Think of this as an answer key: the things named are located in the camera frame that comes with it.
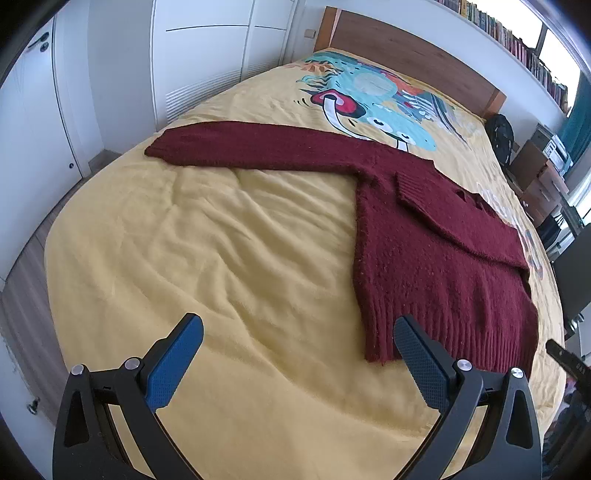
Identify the dark red knit sweater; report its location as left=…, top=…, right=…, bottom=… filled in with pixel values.
left=145, top=121, right=538, bottom=372

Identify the dark office chair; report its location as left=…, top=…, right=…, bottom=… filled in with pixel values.
left=553, top=225, right=591, bottom=340

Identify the wooden drawer cabinet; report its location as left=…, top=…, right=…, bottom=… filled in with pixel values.
left=509, top=140, right=569, bottom=227

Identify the stack of boxes on cabinet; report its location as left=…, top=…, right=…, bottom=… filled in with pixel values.
left=531, top=123, right=573, bottom=177

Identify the teal curtain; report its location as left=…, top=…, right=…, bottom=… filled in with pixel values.
left=558, top=72, right=591, bottom=163

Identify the black backpack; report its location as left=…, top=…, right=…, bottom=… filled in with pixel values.
left=485, top=114, right=514, bottom=166

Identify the bookshelf with books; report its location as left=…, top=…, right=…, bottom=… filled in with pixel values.
left=438, top=0, right=570, bottom=114

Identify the white wardrobe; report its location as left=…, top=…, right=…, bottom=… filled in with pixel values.
left=87, top=0, right=297, bottom=153

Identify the wooden headboard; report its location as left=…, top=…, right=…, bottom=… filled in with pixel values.
left=315, top=6, right=506, bottom=119

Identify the white door with handle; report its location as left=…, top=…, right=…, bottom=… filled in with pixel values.
left=0, top=20, right=81, bottom=281

